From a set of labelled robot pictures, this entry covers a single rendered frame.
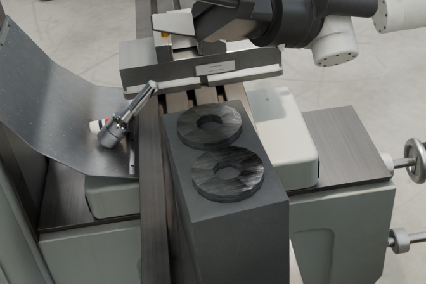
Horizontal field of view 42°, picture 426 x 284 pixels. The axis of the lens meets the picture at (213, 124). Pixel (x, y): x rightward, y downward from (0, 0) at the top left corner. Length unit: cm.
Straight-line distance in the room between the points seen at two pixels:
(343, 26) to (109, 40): 272
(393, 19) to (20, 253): 85
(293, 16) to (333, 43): 9
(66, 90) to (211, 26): 61
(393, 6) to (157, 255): 50
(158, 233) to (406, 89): 211
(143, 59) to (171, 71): 6
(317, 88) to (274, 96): 149
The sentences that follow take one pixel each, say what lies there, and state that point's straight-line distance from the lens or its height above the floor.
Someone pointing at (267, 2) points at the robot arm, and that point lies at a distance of 72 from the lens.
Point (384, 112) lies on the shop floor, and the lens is 268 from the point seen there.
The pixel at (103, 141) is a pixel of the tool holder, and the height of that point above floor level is 89.
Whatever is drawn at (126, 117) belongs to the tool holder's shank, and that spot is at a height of 95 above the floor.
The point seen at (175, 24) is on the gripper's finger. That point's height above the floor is 125.
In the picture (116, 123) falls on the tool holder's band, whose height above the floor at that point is 94.
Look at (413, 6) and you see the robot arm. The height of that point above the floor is 122.
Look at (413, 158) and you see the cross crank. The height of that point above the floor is 64.
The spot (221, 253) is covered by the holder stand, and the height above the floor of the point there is 105.
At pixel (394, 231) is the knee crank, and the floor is 54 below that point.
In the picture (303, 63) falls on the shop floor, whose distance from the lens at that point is 301.
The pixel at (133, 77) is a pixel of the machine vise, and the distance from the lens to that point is 117.
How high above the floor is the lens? 159
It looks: 38 degrees down
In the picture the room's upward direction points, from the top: 6 degrees counter-clockwise
